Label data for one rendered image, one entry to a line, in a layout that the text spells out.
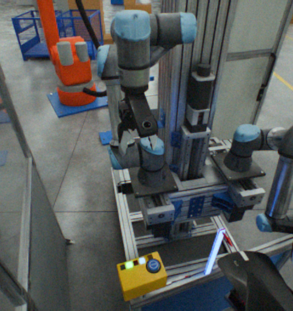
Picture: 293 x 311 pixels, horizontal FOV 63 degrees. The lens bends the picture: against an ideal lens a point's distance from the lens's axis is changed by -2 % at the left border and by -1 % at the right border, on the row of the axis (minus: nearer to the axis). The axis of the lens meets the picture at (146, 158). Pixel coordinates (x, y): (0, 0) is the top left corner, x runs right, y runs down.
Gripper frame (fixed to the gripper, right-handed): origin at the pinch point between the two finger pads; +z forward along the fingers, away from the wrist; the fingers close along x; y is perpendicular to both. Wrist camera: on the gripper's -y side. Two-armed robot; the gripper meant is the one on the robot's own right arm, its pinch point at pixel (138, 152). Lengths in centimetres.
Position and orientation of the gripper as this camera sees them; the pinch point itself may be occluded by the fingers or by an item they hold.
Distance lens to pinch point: 70.0
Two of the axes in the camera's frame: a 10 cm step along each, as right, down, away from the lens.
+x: -9.4, 2.1, -2.5
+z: 0.0, 7.8, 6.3
